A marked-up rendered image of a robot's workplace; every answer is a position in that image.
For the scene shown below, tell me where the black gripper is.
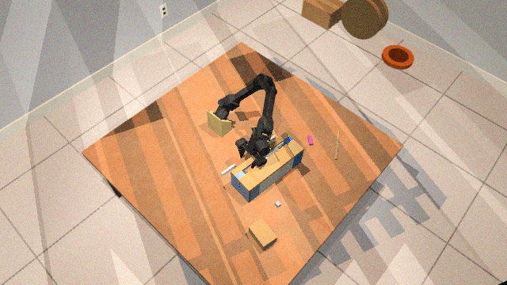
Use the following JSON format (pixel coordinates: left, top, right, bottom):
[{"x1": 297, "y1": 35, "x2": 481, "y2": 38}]
[{"x1": 235, "y1": 138, "x2": 267, "y2": 168}]

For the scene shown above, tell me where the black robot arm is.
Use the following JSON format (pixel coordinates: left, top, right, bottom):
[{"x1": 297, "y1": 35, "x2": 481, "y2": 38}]
[{"x1": 213, "y1": 73, "x2": 277, "y2": 156}]

